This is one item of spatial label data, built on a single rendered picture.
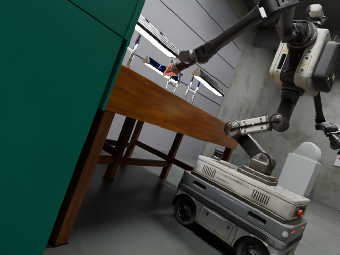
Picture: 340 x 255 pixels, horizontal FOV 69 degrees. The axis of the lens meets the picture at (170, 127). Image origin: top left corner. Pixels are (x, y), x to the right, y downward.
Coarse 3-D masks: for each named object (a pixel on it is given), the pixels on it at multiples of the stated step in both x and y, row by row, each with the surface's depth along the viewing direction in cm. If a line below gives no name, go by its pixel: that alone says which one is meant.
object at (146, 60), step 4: (148, 56) 232; (144, 60) 234; (148, 60) 231; (152, 60) 238; (152, 64) 236; (156, 64) 243; (160, 64) 251; (156, 68) 243; (160, 68) 249; (164, 68) 257; (168, 72) 263; (168, 76) 262; (172, 76) 268; (176, 76) 278; (176, 80) 276
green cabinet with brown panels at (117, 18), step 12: (72, 0) 68; (84, 0) 70; (96, 0) 73; (108, 0) 76; (120, 0) 80; (132, 0) 84; (144, 0) 87; (96, 12) 75; (108, 12) 78; (120, 12) 81; (132, 12) 85; (108, 24) 79; (120, 24) 83; (132, 24) 87; (120, 36) 85
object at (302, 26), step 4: (296, 20) 141; (296, 24) 136; (300, 24) 137; (304, 24) 139; (300, 28) 136; (304, 28) 138; (300, 32) 138; (304, 32) 139; (296, 36) 139; (300, 36) 140; (304, 36) 141; (292, 40) 144; (296, 40) 143; (300, 40) 142
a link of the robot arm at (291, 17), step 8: (264, 0) 102; (272, 0) 101; (280, 0) 101; (288, 0) 100; (296, 0) 100; (264, 8) 103; (272, 8) 100; (280, 8) 100; (288, 8) 102; (280, 16) 116; (288, 16) 113; (280, 24) 125; (288, 24) 122; (288, 32) 129; (288, 40) 137
